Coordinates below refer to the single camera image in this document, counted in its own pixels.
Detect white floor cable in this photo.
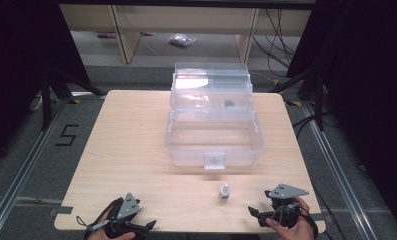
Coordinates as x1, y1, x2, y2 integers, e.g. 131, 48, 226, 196
28, 94, 44, 112

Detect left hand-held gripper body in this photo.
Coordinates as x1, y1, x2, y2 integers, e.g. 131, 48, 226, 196
102, 192, 143, 240

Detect person's left hand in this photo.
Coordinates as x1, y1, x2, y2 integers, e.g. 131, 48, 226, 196
85, 209, 137, 240

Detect clear plastic bag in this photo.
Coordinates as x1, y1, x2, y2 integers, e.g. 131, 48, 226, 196
168, 33, 198, 48

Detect silver floor rail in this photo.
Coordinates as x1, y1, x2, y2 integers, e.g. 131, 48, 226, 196
0, 91, 107, 240
299, 99, 374, 240

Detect person's right hand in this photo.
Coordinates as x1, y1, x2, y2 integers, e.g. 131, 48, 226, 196
265, 196, 316, 240

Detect dark curtain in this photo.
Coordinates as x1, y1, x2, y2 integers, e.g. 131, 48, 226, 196
285, 0, 397, 231
0, 0, 91, 168

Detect clear plastic storage box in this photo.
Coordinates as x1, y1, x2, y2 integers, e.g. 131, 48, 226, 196
165, 61, 266, 171

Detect small white bottle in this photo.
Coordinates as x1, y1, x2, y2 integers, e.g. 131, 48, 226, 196
218, 184, 231, 202

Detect beige wooden shelf unit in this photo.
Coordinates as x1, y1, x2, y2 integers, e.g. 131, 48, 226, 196
59, 4, 313, 65

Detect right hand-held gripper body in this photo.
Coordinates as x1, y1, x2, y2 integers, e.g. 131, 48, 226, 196
264, 183, 310, 230

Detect black floor cable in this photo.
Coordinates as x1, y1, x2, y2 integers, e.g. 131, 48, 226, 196
291, 111, 340, 139

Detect black hanging cables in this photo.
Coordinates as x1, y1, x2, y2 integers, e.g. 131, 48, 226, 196
251, 8, 298, 69

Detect black metal stand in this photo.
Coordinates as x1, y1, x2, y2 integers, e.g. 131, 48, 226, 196
268, 64, 330, 132
40, 68, 108, 132

